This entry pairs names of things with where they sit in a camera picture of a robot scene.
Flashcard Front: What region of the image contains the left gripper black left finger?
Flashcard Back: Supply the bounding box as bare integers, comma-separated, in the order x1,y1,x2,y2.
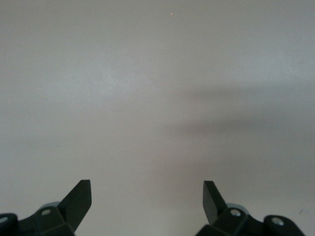
0,179,93,236

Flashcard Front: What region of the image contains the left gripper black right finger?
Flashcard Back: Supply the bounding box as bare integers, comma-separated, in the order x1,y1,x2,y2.
195,180,306,236

